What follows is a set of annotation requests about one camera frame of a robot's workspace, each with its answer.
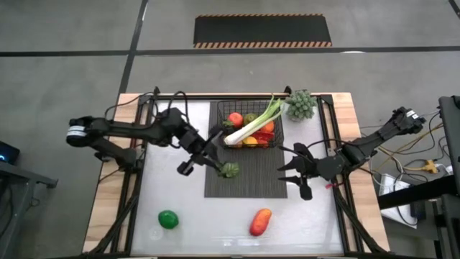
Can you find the grey woven placemat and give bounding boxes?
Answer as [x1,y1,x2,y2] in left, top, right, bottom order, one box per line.
[203,100,289,199]

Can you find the white green leek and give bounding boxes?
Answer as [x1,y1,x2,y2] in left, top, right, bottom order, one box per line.
[223,94,289,146]

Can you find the red plum tomato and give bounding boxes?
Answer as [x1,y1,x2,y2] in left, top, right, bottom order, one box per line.
[249,207,273,237]

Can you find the green bell pepper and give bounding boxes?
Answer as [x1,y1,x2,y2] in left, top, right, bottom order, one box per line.
[157,209,180,231]

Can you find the blue-lit black device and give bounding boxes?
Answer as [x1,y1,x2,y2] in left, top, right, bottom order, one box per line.
[0,140,21,167]

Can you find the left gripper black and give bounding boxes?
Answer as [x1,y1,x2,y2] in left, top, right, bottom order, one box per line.
[176,124,228,178]

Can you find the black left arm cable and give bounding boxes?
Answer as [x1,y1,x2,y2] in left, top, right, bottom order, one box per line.
[103,86,192,120]

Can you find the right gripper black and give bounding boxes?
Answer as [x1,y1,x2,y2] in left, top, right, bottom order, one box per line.
[277,142,349,201]

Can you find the black hazard-striped floor mat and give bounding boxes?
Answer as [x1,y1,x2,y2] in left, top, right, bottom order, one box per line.
[193,13,334,50]

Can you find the red apple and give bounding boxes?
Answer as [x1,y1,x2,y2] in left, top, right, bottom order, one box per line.
[226,112,245,129]

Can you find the yellow power cable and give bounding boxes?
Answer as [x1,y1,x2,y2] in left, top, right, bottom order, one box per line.
[394,121,447,173]

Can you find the round orange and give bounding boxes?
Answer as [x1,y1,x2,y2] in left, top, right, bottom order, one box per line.
[260,120,276,135]

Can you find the black desk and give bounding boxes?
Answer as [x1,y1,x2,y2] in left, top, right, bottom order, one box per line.
[438,94,460,156]

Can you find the small striped watermelon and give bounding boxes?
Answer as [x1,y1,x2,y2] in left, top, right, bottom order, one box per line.
[218,161,241,180]

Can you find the black wire basket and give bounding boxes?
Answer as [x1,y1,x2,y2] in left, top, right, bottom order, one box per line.
[216,99,285,150]

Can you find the potted green succulent plant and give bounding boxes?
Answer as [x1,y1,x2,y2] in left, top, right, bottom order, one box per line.
[284,89,319,123]

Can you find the white paper sheet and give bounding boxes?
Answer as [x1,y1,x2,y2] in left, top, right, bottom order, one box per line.
[378,173,420,230]

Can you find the black right camera cable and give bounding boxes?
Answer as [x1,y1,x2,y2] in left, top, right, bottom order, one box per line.
[306,137,361,150]

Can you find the grey metal cart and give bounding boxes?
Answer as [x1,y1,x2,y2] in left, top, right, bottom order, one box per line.
[0,160,59,259]

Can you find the red watermelon slice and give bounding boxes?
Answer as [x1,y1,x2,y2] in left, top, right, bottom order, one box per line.
[251,130,276,142]

